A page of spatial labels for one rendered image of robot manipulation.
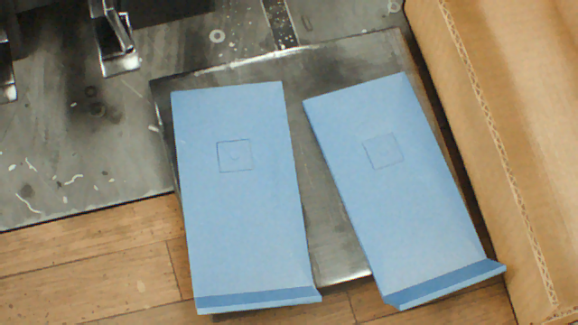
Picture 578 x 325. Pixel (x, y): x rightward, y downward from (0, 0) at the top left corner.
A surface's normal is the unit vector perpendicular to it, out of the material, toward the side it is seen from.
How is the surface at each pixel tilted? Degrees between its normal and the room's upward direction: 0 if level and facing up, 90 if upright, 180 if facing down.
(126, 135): 0
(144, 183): 0
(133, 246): 0
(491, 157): 90
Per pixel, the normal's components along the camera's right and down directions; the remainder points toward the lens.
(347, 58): 0.07, -0.42
